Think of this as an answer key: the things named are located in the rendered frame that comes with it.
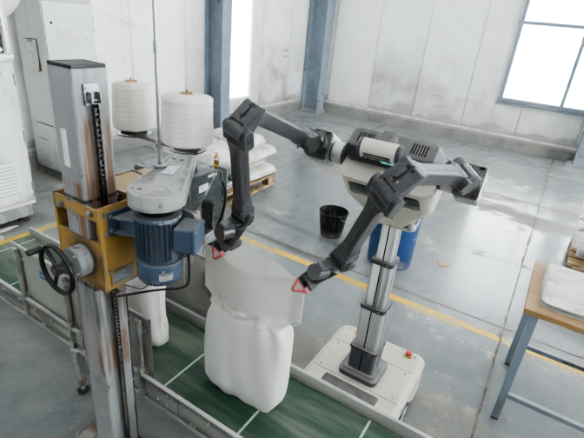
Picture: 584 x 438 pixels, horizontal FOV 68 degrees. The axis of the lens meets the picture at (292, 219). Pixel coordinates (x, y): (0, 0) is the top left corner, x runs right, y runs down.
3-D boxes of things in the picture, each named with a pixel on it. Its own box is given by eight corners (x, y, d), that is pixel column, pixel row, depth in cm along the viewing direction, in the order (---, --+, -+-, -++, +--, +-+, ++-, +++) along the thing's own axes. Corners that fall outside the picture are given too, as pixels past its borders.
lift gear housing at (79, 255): (96, 276, 148) (93, 248, 143) (81, 283, 144) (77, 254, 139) (76, 265, 153) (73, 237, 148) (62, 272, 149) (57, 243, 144)
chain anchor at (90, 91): (105, 105, 131) (102, 83, 128) (89, 107, 127) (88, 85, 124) (99, 103, 132) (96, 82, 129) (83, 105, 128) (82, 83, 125)
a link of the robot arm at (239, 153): (255, 129, 135) (233, 114, 140) (242, 136, 132) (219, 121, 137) (257, 221, 167) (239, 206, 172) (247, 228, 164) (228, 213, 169)
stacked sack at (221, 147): (251, 156, 485) (252, 143, 479) (211, 170, 433) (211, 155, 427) (222, 148, 504) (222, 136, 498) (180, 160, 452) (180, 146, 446)
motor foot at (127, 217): (155, 233, 148) (155, 209, 144) (127, 246, 139) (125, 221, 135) (137, 225, 152) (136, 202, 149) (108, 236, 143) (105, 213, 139)
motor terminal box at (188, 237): (205, 249, 150) (205, 218, 145) (196, 264, 140) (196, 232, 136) (181, 245, 150) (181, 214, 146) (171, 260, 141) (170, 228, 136)
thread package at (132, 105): (163, 129, 158) (162, 82, 151) (131, 136, 147) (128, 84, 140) (136, 122, 165) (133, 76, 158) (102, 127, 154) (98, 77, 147)
